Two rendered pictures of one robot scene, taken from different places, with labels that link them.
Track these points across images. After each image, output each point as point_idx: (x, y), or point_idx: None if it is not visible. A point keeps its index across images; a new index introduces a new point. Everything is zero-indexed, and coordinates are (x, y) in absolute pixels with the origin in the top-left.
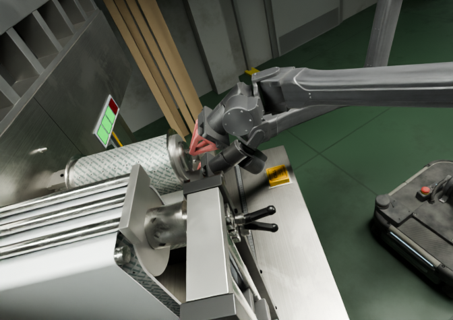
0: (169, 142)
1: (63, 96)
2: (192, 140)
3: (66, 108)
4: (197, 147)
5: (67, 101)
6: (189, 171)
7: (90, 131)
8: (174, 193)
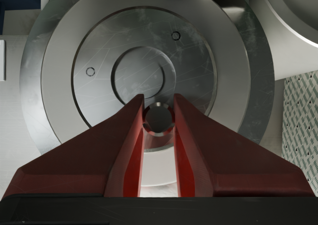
0: (171, 195)
1: (8, 170)
2: (141, 175)
3: (22, 153)
4: (142, 119)
5: (7, 159)
6: (166, 1)
7: (7, 88)
8: (292, 51)
